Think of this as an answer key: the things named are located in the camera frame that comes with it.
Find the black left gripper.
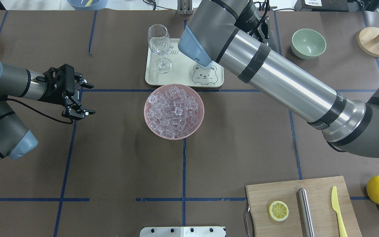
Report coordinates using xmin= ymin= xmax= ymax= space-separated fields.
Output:
xmin=35 ymin=64 xmax=96 ymax=120

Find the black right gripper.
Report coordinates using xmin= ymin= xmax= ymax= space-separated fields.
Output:
xmin=249 ymin=16 xmax=270 ymax=45

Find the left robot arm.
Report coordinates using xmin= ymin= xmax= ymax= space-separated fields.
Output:
xmin=0 ymin=61 xmax=95 ymax=161

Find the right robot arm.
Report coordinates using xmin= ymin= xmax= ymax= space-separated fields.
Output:
xmin=178 ymin=0 xmax=379 ymax=158

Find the clear ice cubes pile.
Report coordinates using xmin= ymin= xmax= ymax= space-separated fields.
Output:
xmin=146 ymin=86 xmax=200 ymax=138

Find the wooden cup stand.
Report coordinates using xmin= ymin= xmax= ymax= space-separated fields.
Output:
xmin=356 ymin=27 xmax=379 ymax=57

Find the green bowl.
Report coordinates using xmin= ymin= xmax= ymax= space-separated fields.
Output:
xmin=291 ymin=29 xmax=327 ymax=60

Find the blue bowl at edge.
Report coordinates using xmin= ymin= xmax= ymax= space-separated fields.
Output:
xmin=67 ymin=0 xmax=108 ymax=11

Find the cream bear tray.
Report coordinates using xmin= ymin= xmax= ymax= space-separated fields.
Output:
xmin=145 ymin=39 xmax=224 ymax=88

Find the pink bowl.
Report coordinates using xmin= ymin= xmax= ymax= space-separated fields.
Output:
xmin=143 ymin=84 xmax=205 ymax=141

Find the clear wine glass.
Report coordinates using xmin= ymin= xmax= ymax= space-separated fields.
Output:
xmin=148 ymin=24 xmax=172 ymax=74

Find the white mounting plate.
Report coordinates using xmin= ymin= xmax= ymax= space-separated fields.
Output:
xmin=139 ymin=226 xmax=227 ymax=237

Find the wooden cutting board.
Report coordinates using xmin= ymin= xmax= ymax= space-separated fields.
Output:
xmin=245 ymin=176 xmax=362 ymax=237

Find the lemon half slice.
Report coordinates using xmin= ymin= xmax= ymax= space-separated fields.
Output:
xmin=268 ymin=200 xmax=289 ymax=222

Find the yellow plastic knife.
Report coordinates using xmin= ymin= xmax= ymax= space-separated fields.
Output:
xmin=331 ymin=186 xmax=348 ymax=237

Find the steel rod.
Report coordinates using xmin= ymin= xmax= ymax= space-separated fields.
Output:
xmin=297 ymin=188 xmax=315 ymax=237

